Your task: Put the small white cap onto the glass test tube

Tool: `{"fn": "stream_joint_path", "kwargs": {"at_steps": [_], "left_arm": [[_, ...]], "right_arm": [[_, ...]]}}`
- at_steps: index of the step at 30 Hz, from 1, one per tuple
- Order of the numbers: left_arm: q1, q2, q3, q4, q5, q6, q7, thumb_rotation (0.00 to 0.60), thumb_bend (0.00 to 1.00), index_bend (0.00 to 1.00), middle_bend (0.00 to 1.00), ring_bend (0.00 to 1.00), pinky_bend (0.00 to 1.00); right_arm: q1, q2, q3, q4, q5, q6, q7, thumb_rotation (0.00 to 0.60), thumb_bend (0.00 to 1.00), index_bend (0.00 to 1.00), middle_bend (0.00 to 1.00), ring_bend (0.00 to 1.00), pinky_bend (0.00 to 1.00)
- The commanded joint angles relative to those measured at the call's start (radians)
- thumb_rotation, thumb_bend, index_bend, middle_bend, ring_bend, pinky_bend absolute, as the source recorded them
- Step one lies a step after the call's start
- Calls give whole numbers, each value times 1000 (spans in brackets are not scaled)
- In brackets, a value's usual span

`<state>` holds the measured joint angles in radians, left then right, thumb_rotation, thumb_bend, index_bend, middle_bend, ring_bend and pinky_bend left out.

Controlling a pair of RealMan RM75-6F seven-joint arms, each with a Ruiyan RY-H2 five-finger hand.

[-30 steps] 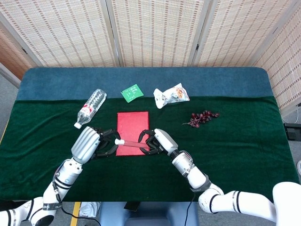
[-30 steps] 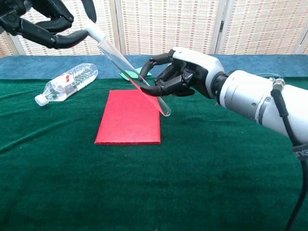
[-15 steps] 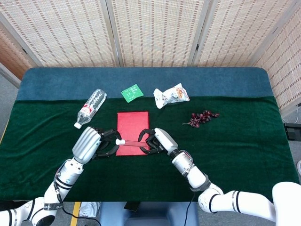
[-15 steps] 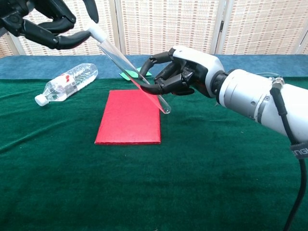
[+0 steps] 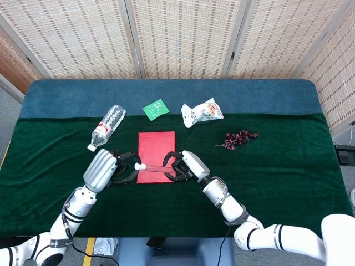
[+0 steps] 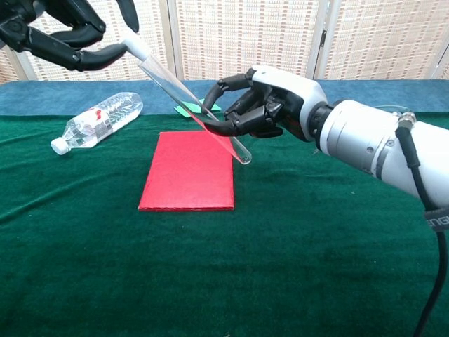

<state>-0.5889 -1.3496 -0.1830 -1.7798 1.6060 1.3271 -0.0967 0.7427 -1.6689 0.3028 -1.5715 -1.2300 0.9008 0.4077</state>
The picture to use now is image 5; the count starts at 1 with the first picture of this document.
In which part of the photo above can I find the white crumpled fabric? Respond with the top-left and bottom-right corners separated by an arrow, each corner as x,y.
93,237 -> 119,257

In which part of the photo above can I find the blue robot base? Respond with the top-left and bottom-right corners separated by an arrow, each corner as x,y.
115,237 -> 235,266

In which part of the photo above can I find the blue table cloth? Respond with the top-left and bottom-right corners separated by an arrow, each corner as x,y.
19,79 -> 324,119

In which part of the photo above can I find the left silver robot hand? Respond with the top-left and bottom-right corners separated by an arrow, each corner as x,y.
83,148 -> 142,192

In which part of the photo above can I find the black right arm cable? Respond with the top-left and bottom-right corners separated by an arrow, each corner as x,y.
216,226 -> 232,266

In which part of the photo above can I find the clear plastic water bottle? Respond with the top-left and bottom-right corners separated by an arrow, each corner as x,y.
87,104 -> 127,152

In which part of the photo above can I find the black box on floor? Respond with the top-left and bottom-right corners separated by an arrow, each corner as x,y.
334,144 -> 355,166

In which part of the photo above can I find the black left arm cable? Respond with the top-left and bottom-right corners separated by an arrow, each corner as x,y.
63,221 -> 120,266

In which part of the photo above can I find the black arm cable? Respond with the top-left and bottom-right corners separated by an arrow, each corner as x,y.
216,226 -> 232,266
63,221 -> 120,266

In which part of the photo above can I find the red flat book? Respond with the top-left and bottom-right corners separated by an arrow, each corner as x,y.
136,131 -> 178,185

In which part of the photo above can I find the clear glass test tube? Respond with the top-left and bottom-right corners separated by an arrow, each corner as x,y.
143,163 -> 178,175

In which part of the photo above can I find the dark red grape bunch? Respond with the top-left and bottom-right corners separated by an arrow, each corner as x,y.
215,129 -> 261,152

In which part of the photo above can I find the woven bamboo folding screen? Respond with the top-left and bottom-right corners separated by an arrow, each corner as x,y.
0,0 -> 355,131

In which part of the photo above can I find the green paper packet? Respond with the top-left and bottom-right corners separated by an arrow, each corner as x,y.
142,98 -> 170,122

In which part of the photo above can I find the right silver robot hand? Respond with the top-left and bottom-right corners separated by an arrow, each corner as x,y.
163,150 -> 211,183

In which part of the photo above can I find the dark green velvet cloth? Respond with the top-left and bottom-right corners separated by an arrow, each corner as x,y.
0,112 -> 354,239

